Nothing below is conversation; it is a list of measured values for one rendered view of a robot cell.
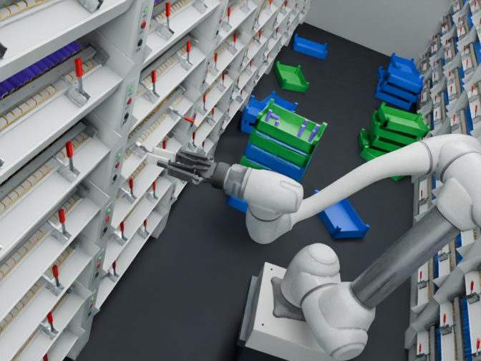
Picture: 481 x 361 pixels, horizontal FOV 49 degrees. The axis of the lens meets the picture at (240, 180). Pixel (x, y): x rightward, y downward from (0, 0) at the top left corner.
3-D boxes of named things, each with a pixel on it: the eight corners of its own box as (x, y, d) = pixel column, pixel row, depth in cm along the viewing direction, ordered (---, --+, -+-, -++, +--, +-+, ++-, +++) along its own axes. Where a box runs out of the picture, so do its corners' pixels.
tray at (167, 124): (187, 110, 200) (201, 94, 195) (110, 197, 152) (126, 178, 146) (146, 74, 197) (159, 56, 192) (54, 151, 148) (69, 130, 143)
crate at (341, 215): (363, 237, 286) (370, 226, 281) (333, 238, 277) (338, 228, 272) (338, 200, 306) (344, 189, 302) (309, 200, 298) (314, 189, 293)
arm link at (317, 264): (311, 273, 200) (333, 233, 187) (331, 313, 187) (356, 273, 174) (273, 275, 193) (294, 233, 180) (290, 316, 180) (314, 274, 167)
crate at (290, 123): (321, 136, 258) (327, 123, 254) (311, 155, 242) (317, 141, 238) (265, 111, 262) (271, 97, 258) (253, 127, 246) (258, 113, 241)
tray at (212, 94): (228, 86, 269) (245, 68, 261) (185, 141, 220) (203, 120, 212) (198, 59, 265) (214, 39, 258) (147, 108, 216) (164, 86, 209)
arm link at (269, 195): (243, 188, 138) (240, 215, 149) (300, 205, 136) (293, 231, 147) (255, 157, 145) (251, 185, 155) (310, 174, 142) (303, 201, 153)
